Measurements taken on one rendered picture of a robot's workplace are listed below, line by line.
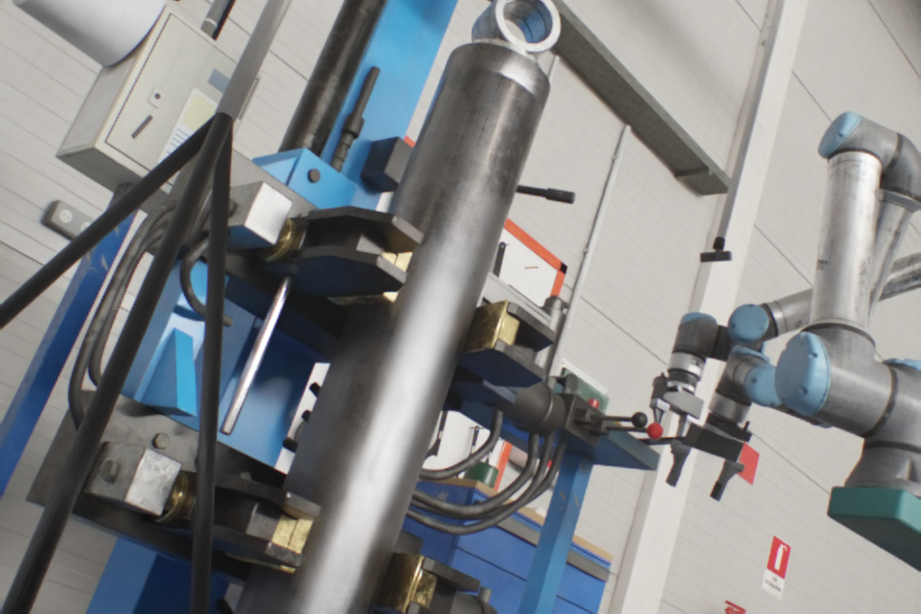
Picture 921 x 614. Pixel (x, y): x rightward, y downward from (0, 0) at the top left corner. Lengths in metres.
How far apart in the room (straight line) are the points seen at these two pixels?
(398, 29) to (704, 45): 4.19
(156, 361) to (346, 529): 0.43
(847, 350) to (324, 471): 1.01
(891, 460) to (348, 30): 1.39
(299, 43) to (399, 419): 2.77
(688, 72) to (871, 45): 2.43
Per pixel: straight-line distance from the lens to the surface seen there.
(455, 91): 2.11
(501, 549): 3.39
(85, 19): 2.67
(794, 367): 2.20
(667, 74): 6.27
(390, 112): 2.54
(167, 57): 2.72
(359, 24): 2.43
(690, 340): 2.82
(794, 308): 2.73
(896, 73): 8.94
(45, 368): 2.60
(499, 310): 1.98
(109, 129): 2.62
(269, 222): 1.87
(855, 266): 2.33
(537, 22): 2.33
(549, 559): 2.87
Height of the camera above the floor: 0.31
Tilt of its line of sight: 21 degrees up
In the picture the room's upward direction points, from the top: 19 degrees clockwise
